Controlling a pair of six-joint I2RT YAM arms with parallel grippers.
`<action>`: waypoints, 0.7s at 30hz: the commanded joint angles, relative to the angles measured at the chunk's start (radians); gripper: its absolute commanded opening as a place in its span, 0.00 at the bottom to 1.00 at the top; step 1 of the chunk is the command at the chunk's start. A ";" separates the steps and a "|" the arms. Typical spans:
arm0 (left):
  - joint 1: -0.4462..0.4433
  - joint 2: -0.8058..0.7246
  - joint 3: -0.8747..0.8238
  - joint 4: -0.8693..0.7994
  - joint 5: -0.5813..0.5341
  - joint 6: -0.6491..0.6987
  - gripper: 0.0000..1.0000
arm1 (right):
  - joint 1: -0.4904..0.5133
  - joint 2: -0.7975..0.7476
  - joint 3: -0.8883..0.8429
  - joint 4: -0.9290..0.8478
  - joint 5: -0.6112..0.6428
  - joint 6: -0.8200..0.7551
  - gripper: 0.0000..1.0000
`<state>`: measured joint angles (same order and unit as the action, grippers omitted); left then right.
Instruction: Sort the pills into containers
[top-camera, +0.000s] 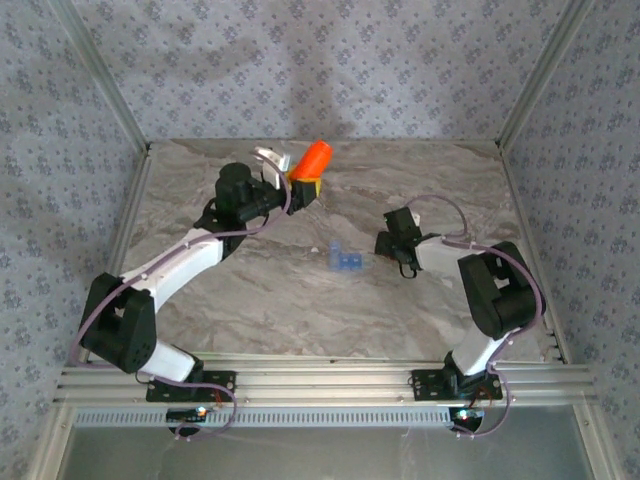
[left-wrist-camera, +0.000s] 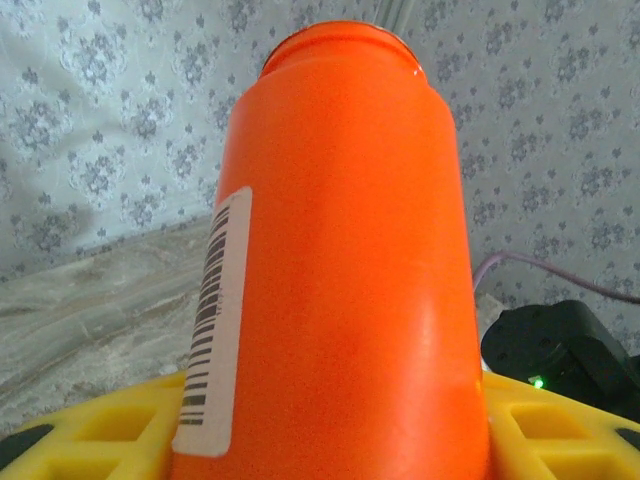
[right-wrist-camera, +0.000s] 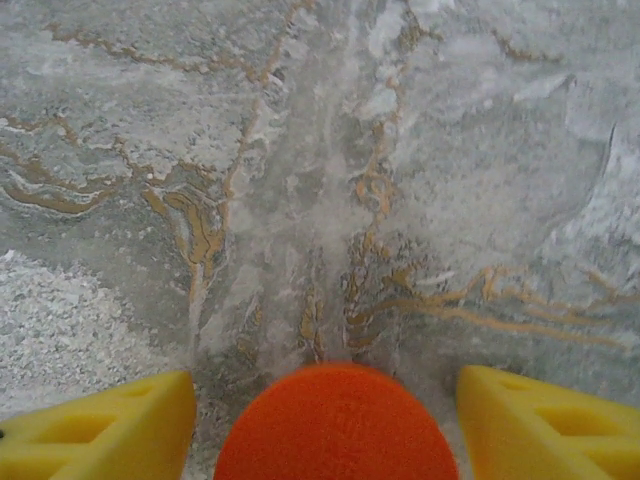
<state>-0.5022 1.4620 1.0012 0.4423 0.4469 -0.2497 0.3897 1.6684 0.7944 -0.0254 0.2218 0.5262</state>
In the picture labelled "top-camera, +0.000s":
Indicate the orange pill bottle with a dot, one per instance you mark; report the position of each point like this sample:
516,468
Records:
311,160

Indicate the small blue toy block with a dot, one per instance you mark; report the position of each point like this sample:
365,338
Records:
347,260

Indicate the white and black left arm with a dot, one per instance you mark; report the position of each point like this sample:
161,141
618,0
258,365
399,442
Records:
175,260

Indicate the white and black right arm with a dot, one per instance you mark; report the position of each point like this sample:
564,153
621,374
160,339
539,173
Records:
500,295

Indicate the small controller circuit board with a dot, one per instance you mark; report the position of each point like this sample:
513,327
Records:
185,414
467,414

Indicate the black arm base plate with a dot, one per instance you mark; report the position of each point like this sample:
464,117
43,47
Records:
220,385
425,385

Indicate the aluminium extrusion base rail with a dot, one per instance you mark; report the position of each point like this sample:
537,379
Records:
325,380

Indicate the aluminium frame post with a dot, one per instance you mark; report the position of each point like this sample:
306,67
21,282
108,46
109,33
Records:
545,75
100,75

